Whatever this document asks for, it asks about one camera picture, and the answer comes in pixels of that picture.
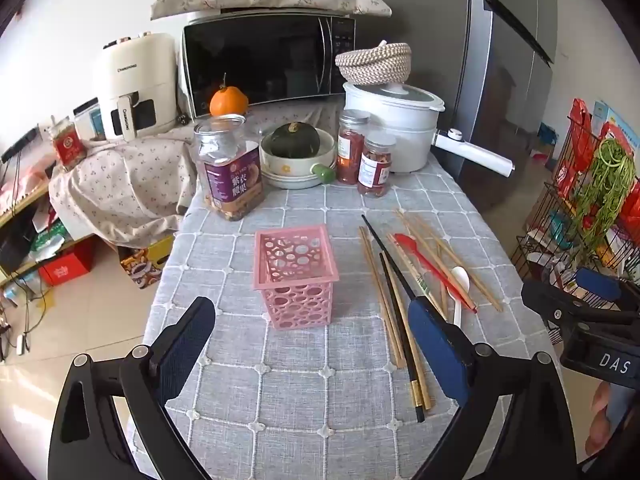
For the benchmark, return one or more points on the red cardboard box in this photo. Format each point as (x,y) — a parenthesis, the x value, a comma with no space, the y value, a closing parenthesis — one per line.
(65,269)

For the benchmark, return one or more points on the black microwave oven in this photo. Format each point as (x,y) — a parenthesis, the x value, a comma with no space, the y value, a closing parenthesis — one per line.
(265,60)

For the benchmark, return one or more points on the pink cloth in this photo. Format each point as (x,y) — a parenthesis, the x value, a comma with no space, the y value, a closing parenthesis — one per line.
(22,182)

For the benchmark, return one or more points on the small-print floral draped cloth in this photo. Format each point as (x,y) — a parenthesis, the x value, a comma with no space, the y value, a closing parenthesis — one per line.
(130,180)

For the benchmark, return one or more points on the black power strip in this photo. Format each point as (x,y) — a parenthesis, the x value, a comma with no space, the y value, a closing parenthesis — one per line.
(17,145)

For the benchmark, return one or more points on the grey checkered tablecloth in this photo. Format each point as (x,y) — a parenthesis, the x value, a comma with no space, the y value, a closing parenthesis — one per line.
(280,385)

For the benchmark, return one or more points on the short spice jar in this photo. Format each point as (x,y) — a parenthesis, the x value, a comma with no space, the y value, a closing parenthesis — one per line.
(376,167)

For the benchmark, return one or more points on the green kabocha pumpkin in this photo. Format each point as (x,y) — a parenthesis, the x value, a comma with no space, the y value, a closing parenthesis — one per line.
(295,141)

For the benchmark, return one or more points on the glass jar purple label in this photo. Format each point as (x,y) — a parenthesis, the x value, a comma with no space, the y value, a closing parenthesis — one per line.
(231,175)

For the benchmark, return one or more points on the cream air fryer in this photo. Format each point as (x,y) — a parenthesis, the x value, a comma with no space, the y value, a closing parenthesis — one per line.
(135,75)

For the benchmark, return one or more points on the pile of wooden chopsticks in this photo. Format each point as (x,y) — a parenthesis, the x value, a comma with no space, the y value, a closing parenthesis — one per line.
(382,300)

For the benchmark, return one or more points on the red plastic spoon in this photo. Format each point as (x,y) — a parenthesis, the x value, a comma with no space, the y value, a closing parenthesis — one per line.
(430,266)

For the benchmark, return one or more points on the wooden shelf unit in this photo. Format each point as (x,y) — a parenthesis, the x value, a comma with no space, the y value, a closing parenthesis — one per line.
(20,207)

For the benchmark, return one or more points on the pink perforated plastic basket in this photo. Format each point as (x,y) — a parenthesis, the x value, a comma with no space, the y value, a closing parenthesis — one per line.
(292,287)

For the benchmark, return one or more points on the grey refrigerator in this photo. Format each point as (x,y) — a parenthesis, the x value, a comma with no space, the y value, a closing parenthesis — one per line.
(425,25)

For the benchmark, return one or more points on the orange fruit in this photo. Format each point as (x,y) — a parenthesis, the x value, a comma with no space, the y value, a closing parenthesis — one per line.
(228,101)

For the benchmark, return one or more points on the bundle of green beans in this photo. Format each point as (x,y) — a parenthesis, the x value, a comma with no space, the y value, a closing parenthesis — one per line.
(607,185)

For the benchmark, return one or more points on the black chopstick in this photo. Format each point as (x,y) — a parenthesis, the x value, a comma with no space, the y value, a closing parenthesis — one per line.
(400,325)
(387,257)

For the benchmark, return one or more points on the white plastic spoon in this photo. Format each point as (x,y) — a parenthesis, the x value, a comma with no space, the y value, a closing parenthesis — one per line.
(461,280)

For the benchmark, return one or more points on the tall spice jar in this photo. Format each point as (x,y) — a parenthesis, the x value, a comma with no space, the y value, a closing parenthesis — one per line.
(350,152)

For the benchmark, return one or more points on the red snack bag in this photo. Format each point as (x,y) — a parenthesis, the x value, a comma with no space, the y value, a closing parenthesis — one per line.
(575,145)

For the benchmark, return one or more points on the yellow printed carton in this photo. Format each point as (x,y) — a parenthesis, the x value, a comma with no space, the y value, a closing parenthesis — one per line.
(147,265)

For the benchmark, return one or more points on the container with black lid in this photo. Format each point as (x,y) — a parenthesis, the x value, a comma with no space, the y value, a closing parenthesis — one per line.
(87,120)

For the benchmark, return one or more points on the person's right hand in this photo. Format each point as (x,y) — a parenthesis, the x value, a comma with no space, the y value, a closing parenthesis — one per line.
(599,415)

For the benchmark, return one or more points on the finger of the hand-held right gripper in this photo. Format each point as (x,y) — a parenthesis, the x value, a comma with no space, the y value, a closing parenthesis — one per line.
(597,284)
(542,302)

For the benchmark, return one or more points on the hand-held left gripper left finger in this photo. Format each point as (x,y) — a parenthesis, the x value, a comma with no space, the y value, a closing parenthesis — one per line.
(184,341)

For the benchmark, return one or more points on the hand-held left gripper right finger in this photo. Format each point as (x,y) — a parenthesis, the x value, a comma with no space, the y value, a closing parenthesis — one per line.
(439,352)

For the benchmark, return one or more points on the cream plate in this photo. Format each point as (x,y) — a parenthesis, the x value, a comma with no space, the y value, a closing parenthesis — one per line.
(290,182)

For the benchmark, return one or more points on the green white plastic bag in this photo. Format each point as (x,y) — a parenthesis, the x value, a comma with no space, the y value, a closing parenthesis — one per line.
(50,237)

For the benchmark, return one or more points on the white electric cooking pot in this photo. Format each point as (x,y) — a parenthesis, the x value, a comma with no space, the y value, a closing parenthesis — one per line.
(400,125)

